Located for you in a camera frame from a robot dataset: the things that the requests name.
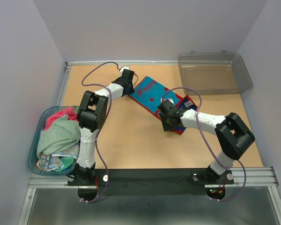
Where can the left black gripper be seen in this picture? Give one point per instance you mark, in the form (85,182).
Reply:
(131,90)

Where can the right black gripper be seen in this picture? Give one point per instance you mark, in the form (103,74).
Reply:
(166,126)

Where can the red blue cat towel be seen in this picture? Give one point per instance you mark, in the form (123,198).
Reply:
(149,94)

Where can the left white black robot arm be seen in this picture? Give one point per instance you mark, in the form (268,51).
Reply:
(92,114)

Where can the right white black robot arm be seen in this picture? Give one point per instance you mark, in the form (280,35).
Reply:
(232,133)

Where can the clear grey plastic bin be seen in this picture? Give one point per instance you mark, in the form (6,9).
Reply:
(214,73)

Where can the mint green towel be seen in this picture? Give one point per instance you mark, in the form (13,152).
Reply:
(62,134)

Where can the patterned light blue towel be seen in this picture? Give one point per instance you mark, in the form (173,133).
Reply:
(59,161)

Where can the teal plastic laundry bin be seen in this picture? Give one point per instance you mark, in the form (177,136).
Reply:
(46,120)

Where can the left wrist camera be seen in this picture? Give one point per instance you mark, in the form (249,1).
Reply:
(124,67)

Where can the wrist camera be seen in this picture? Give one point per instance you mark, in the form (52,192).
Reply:
(124,67)
(168,99)

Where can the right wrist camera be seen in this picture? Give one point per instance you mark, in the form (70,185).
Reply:
(168,99)

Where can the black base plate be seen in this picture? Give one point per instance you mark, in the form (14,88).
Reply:
(116,189)

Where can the aluminium front rail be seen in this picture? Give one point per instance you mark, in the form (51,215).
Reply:
(250,177)

